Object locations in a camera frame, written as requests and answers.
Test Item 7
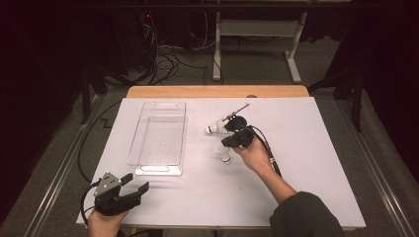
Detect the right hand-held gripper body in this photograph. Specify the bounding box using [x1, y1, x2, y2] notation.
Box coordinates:
[221, 103, 257, 149]

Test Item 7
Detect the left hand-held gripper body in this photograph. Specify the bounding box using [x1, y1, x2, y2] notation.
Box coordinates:
[93, 171, 139, 217]

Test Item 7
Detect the clear plastic container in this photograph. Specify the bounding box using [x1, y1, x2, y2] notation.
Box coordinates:
[126, 101, 188, 177]

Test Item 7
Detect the person's right hand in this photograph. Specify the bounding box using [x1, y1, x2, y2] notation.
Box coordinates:
[232, 138, 275, 176]

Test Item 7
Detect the person's left hand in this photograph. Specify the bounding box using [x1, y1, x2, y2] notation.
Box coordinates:
[86, 208, 129, 237]

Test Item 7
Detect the wooden table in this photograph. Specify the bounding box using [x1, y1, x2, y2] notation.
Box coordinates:
[126, 84, 358, 231]

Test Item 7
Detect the white table cover sheet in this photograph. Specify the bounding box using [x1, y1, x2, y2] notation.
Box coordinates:
[76, 97, 367, 229]

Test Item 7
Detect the black metal stand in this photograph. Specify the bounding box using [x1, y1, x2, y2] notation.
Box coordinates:
[79, 63, 111, 125]
[307, 65, 364, 133]

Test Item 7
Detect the dark cabinet with red light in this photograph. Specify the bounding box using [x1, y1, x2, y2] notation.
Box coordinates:
[110, 9, 160, 76]

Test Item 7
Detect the dark curtain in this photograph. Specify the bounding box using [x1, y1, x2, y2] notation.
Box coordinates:
[342, 0, 419, 184]
[0, 0, 85, 226]

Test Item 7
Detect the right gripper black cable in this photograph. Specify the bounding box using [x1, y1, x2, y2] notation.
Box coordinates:
[243, 123, 284, 179]

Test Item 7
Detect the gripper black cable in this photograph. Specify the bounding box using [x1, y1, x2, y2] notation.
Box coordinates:
[77, 99, 124, 228]
[243, 123, 284, 179]

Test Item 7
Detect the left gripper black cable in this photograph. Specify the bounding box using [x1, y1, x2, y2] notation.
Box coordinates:
[77, 99, 124, 228]

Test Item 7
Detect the aluminium floor rail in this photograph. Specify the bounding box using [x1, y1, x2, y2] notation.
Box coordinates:
[21, 93, 107, 237]
[334, 97, 419, 237]

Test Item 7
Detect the tangle of floor cables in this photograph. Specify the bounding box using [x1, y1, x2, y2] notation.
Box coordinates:
[141, 13, 225, 87]

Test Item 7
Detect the white metal desk frame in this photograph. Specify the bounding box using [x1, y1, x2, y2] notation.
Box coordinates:
[211, 11, 309, 85]

